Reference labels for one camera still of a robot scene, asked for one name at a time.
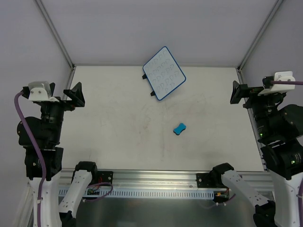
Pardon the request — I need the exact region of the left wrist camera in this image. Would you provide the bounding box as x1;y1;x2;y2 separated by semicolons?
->
28;81;59;102

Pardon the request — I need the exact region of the left frame post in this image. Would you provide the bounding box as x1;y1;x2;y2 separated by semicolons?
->
34;0;74;70

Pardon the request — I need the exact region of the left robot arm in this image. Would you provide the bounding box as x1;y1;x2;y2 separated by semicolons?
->
14;81;98;227

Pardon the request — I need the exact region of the frame post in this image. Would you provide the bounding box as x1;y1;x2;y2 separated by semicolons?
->
34;0;74;70
237;0;284;72

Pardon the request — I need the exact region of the blue framed whiteboard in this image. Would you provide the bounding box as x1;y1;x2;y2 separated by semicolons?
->
143;46;187;101

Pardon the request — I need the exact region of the aluminium mounting rail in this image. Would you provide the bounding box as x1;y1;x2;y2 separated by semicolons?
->
58;169;274;191

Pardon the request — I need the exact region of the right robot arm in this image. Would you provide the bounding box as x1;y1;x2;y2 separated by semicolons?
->
209;81;303;227

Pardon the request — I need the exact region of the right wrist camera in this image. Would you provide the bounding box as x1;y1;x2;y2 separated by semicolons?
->
258;71;295;96

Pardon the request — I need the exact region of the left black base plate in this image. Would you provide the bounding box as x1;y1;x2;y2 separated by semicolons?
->
97;171;114;183

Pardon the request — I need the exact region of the right frame post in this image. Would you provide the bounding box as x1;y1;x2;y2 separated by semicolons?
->
237;0;284;72

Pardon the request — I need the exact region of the white slotted cable duct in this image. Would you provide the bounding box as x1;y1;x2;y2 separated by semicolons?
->
58;187;214;200

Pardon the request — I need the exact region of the blue whiteboard eraser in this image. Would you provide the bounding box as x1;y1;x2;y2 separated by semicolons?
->
173;123;187;135

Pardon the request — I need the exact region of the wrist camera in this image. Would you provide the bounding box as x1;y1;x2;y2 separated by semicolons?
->
28;81;59;102
258;71;295;96

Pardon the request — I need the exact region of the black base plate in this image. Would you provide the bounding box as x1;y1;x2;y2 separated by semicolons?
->
97;171;114;183
196;173;216;188

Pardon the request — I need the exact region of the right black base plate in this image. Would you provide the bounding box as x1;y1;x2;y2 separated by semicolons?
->
196;173;216;188

